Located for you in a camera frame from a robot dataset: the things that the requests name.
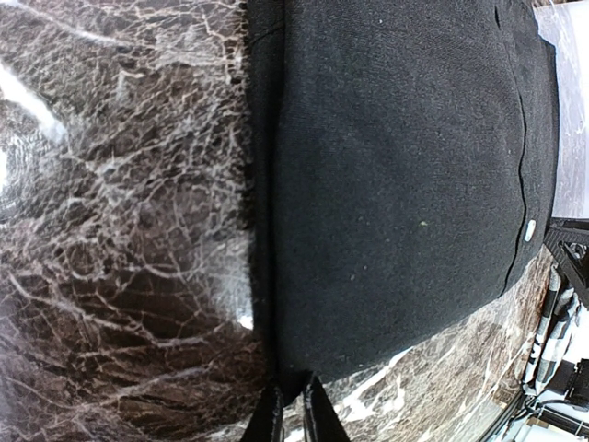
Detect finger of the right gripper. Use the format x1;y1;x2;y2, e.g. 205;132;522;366
544;219;588;308

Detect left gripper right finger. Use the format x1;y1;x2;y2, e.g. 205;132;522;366
303;375;351;442

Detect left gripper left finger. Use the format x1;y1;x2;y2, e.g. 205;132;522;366
240;384;284;442

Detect black long sleeve shirt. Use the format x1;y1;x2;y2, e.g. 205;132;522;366
247;1;559;401

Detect black white plaid shirt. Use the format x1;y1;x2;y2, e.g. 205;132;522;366
522;262;582;397

